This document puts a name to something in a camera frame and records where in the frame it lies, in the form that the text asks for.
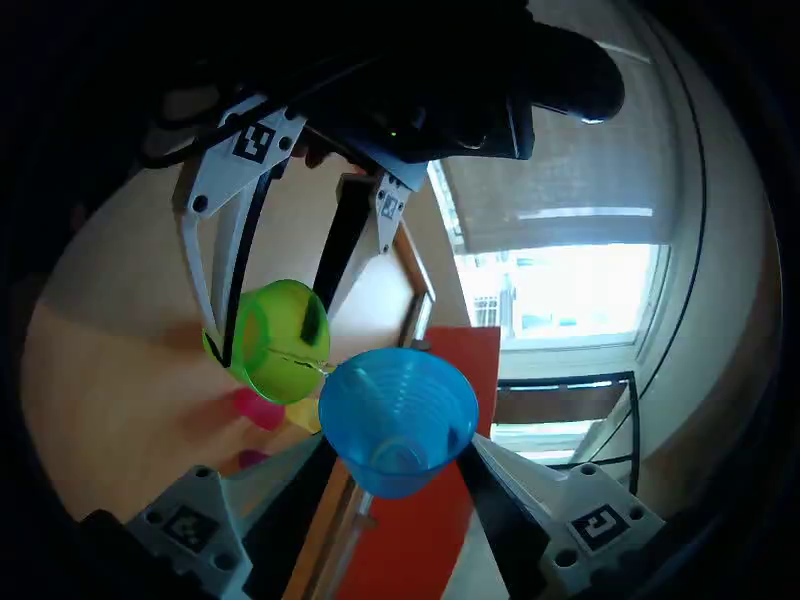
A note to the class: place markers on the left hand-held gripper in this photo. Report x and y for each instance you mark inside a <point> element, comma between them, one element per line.
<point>437,94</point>

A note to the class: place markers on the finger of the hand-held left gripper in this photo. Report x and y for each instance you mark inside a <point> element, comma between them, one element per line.
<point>215,181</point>

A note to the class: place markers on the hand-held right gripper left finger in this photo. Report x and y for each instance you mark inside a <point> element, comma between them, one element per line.
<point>187,531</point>

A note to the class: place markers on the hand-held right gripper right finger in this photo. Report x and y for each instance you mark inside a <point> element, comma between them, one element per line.
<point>581,500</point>

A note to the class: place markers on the green plastic cup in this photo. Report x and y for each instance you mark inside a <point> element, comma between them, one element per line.
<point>281,350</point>

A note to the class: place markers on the blue plastic cup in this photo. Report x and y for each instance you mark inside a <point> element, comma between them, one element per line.
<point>400,400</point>

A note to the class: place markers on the pink plastic cup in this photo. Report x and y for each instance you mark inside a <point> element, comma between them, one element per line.
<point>259,412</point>

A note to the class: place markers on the yellow plastic cup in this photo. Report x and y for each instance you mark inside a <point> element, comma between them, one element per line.
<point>305,414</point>

